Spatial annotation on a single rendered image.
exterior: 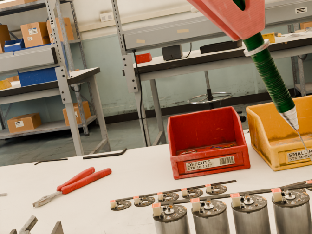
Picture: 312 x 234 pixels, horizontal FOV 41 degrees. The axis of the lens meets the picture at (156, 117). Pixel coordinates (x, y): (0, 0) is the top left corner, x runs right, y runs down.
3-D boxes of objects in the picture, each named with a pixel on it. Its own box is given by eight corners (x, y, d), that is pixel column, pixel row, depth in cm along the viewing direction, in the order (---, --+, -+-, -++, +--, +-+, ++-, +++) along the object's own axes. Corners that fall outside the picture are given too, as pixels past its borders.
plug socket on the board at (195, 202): (204, 210, 29) (202, 201, 29) (191, 211, 29) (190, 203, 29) (204, 205, 30) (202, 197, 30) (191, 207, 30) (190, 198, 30)
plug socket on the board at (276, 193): (286, 200, 28) (285, 191, 28) (273, 202, 28) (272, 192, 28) (283, 196, 29) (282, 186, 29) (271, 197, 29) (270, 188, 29)
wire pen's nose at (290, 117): (284, 131, 26) (275, 111, 26) (299, 122, 27) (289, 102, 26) (293, 135, 25) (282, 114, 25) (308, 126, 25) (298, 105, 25)
